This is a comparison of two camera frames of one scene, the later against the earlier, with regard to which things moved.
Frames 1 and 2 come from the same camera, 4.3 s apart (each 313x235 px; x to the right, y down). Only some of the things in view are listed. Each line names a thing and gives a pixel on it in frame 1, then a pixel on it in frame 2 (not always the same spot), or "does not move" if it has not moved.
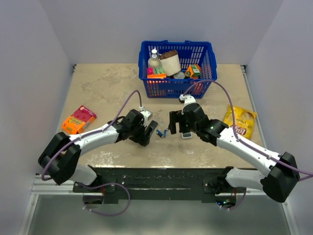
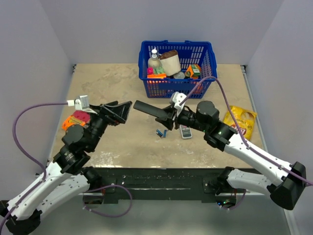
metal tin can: x=179 y=75 does not move
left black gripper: x=145 y=138 -> x=117 y=113
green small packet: x=160 y=70 does not move
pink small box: x=150 y=71 does not move
